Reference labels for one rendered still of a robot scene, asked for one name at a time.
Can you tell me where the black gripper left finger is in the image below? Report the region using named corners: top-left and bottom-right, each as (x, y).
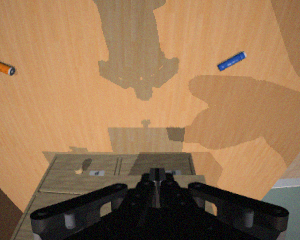
top-left (30, 168), bottom-right (158, 240)

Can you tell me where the orange battery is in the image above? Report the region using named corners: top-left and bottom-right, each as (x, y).
top-left (0, 62), bottom-right (15, 76)

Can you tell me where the blue battery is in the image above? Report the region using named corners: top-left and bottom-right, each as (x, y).
top-left (217, 51), bottom-right (247, 71)

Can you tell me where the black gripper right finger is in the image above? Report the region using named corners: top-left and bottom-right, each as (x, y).
top-left (157, 168), bottom-right (289, 240)

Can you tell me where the wooden chest of drawers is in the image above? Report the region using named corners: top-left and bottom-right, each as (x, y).
top-left (10, 153), bottom-right (196, 240)

